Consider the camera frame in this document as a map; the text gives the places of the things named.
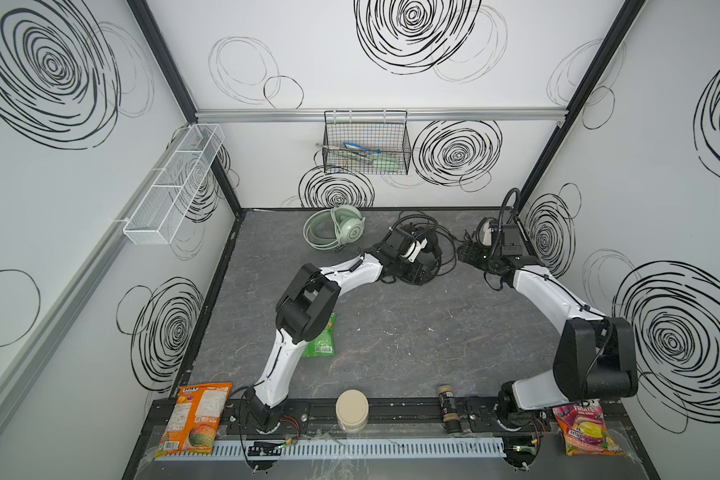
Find black blue headphones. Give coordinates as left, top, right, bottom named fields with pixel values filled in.
left=389, top=212, right=455, bottom=286

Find mint green headphones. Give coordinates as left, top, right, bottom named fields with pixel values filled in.
left=302, top=205, right=366, bottom=251

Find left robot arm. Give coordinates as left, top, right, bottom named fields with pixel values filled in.
left=244, top=223, right=442, bottom=432

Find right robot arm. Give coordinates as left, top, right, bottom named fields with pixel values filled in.
left=457, top=188, right=639, bottom=431

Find green spatula in basket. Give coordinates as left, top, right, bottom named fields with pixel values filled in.
left=318, top=142, right=404, bottom=174

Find blue tool in basket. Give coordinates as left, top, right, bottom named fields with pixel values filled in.
left=344, top=142, right=376, bottom=156

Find green chips bag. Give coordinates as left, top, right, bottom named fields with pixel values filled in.
left=302, top=313, right=336, bottom=358

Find small brown bottle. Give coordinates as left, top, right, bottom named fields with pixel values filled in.
left=437, top=385, right=463, bottom=435

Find beige round lid jar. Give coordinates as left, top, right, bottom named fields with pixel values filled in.
left=335, top=389, right=369, bottom=433

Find colourful candy bag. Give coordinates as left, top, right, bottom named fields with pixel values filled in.
left=552, top=399, right=624, bottom=457

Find white mesh shelf basket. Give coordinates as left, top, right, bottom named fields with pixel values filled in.
left=123, top=123, right=224, bottom=245

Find orange snack packet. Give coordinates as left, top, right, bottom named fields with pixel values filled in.
left=155, top=383, right=233, bottom=458

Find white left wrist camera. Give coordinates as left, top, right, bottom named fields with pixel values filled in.
left=405, top=237, right=428, bottom=263

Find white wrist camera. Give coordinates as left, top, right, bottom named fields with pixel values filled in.
left=475, top=217, right=498, bottom=247
left=405, top=237, right=428, bottom=263

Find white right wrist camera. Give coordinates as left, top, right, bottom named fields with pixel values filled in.
left=475, top=217, right=498, bottom=247

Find black wire basket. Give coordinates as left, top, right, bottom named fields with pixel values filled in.
left=319, top=109, right=412, bottom=176

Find white cable duct strip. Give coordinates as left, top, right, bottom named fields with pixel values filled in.
left=162, top=437, right=506, bottom=462

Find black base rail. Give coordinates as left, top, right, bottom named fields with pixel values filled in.
left=232, top=396, right=552, bottom=437

